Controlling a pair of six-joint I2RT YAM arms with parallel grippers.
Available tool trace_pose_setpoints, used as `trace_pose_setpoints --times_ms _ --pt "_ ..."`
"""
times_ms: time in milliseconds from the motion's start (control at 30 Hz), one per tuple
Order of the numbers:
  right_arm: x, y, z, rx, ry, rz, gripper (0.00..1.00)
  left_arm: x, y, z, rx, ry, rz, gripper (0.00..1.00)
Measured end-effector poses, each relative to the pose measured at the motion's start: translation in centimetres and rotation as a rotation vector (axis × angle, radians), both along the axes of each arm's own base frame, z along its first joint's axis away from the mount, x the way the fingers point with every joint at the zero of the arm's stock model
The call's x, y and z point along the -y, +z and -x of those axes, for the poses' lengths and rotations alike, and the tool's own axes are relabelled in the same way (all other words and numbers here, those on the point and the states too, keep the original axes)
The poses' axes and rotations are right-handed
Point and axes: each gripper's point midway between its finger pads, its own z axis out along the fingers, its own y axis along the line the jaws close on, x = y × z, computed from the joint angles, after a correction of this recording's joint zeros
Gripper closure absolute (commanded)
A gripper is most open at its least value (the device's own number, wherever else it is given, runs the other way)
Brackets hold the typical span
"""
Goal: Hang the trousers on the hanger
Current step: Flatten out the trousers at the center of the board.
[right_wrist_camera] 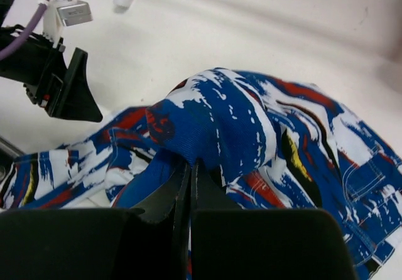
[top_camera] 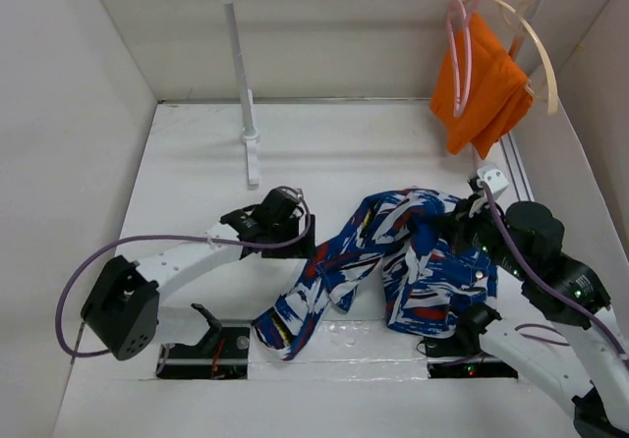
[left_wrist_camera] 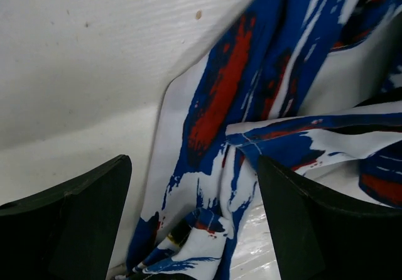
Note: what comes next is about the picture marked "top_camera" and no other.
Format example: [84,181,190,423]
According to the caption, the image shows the blue patterned trousers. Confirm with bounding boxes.
[252,188,497,360]

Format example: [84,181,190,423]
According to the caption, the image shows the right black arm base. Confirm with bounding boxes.
[416,337,519,379]

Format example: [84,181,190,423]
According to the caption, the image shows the orange garment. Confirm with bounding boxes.
[430,13,533,159]

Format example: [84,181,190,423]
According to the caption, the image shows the beige plastic hanger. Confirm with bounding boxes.
[487,0,559,116]

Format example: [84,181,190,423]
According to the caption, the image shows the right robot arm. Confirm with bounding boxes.
[429,195,628,437]

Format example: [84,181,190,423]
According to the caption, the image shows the pink plastic hanger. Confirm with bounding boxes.
[445,0,488,120]

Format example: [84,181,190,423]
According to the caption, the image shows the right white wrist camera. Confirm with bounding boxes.
[468,163,510,199]

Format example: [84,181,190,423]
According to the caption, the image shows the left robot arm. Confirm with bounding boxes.
[81,187,315,361]

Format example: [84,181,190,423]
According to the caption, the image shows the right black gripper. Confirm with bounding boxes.
[429,191,531,278]

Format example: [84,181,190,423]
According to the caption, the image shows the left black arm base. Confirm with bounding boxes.
[155,303,251,380]

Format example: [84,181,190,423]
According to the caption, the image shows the aluminium rail right side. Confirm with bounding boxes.
[500,133,535,201]

